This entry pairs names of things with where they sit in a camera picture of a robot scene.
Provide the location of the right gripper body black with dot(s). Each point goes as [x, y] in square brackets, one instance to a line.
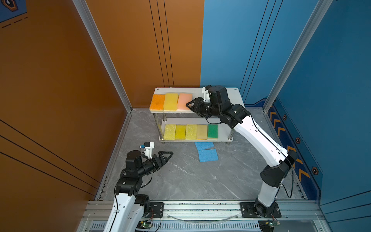
[206, 110]

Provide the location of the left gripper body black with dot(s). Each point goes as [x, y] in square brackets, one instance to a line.
[156, 164]

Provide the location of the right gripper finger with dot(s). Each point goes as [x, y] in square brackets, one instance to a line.
[193, 107]
[196, 101]

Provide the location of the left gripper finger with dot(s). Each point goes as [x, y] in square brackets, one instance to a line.
[163, 160]
[165, 154]

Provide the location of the pink sponge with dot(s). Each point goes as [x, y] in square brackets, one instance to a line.
[183, 99]

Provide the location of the pale yellow sponge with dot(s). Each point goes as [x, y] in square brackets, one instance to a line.
[202, 132]

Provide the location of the yellow porous sponge large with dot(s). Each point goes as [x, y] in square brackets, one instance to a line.
[170, 131]

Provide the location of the green scrub sponge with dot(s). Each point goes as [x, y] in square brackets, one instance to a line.
[212, 131]

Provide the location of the white two-tier shelf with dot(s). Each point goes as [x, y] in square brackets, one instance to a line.
[184, 117]

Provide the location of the bright yellow foam sponge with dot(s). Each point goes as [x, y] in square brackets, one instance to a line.
[180, 132]

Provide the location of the orange sponge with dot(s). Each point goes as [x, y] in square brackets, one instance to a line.
[157, 103]

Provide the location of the blue sponge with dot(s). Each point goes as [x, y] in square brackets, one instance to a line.
[208, 155]
[203, 145]

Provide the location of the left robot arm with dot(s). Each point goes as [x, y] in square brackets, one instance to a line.
[130, 208]

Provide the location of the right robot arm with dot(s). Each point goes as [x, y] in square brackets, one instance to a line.
[280, 161]

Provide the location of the left circuit board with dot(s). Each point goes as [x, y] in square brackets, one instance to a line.
[147, 225]

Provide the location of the circuit board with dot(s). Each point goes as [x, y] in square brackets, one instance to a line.
[268, 226]
[147, 225]

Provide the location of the right circuit board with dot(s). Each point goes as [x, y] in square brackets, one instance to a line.
[268, 226]

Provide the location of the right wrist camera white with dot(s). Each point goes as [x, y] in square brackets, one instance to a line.
[205, 92]

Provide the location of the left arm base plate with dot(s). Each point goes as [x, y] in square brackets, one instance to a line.
[153, 210]

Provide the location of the aluminium front rail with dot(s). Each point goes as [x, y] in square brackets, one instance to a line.
[214, 216]

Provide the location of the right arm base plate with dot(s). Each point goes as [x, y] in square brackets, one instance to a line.
[249, 210]

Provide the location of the left aluminium corner post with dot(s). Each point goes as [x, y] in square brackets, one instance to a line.
[93, 31]

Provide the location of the aluminium corner post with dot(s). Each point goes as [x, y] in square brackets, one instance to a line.
[311, 26]
[93, 31]

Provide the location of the right aluminium corner post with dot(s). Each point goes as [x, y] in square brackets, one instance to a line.
[311, 26]

